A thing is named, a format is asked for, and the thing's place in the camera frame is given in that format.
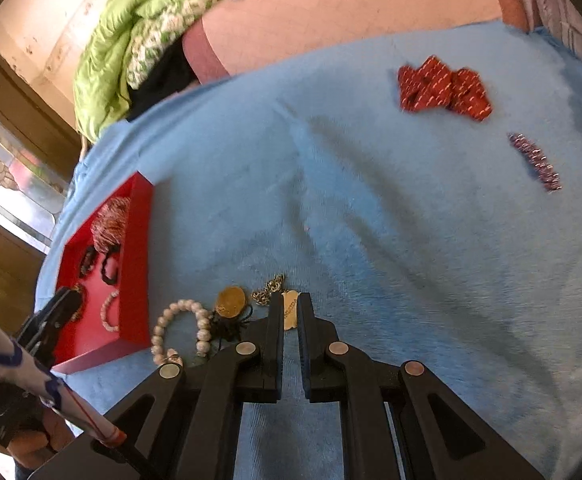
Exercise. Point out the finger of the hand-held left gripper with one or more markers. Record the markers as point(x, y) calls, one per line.
point(58, 310)

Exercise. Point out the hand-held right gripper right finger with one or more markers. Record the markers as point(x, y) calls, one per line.
point(305, 330)

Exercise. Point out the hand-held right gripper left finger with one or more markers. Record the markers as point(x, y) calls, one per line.
point(274, 320)

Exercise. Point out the leopard print scrunchie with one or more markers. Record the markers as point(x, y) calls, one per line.
point(75, 302)

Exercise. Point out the black satin scrunchie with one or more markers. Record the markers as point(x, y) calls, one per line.
point(108, 266)

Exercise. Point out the red jewelry box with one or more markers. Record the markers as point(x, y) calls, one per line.
point(133, 260)

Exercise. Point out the red plaid scrunchie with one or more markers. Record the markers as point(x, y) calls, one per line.
point(110, 225)

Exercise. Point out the person's left hand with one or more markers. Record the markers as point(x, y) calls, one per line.
point(33, 452)

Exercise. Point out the round gold medallion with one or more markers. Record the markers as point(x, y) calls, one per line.
point(231, 301)

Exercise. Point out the blue blanket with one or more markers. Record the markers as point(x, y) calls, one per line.
point(371, 240)

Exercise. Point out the stained glass window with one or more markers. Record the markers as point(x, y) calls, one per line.
point(11, 175)

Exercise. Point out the dark cloth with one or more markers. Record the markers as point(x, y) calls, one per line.
point(161, 85)

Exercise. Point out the red dotted scrunchie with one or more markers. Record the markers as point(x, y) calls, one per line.
point(443, 91)

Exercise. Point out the rhinestone hair clip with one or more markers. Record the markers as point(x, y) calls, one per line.
point(533, 161)

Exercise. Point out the green floral quilt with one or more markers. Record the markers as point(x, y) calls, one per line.
point(141, 35)

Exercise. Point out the cream pink-edged pillow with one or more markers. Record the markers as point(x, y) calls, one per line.
point(351, 15)

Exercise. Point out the wooden window frame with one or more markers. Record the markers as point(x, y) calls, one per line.
point(16, 105)

